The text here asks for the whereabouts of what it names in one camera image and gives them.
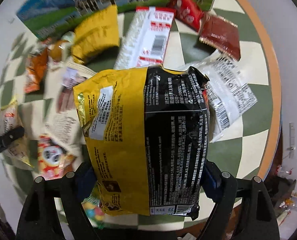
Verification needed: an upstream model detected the orange snack packet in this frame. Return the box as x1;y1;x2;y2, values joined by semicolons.
24;38;50;94

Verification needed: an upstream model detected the cartoon face snack packet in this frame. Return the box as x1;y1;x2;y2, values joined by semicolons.
37;134;76;180

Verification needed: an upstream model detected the green orange candy packet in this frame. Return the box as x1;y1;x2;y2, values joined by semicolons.
82;184;105;229

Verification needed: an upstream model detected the beige printed snack bag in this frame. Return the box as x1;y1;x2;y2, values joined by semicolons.
44;63;97;151

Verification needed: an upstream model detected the packaged brown braised egg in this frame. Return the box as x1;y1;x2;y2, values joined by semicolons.
48;31;75;69

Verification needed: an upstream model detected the yellow black snack bag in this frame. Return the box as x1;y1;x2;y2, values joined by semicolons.
73;65;209;219

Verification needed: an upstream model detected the red shiny snack packet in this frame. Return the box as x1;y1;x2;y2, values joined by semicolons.
166;0;204;32

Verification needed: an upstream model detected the white barcode snack packet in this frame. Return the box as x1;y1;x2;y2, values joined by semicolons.
178;50;257;142

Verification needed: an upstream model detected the red white noodle packet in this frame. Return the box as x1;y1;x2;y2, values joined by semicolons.
113;7;176;70

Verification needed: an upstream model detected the dark red packet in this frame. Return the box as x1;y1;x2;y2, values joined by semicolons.
199;12;241;61

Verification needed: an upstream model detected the yellow crinkled snack bag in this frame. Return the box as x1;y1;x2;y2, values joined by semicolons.
71;5;120;64

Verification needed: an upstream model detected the green white checkered tablecloth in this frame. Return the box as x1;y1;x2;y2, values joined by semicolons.
0;0;281;231

